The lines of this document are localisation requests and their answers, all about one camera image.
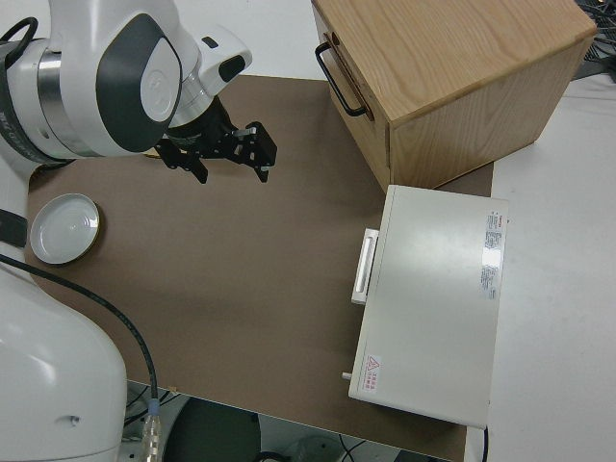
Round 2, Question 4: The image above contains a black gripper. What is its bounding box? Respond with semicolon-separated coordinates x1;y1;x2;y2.
154;95;279;185

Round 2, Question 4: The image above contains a gray round plate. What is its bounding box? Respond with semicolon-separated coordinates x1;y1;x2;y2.
30;192;103;267

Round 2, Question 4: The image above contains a brown table mat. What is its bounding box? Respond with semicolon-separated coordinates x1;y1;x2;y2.
23;74;497;462

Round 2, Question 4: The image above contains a wooden drawer box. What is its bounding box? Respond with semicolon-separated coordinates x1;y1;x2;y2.
310;0;599;191

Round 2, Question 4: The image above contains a white toaster oven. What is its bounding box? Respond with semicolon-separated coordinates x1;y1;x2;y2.
346;184;510;430

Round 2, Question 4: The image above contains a black round stool seat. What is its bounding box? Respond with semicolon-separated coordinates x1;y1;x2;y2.
163;398;263;462

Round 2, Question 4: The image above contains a black metal drawer handle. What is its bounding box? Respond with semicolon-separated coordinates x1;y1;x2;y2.
314;41;370;118

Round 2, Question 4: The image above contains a white oven door handle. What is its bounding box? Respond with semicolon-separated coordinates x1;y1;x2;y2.
350;227;382;306

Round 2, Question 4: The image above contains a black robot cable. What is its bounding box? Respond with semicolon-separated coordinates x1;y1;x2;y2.
0;253;161;401

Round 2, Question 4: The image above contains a black cable loop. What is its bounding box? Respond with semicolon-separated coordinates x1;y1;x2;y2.
0;16;40;64

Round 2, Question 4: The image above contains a silver cable connector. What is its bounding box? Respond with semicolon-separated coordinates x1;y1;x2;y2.
141;398;166;462

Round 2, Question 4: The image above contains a dark cable bundle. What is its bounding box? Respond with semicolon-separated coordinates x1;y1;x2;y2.
578;0;616;86

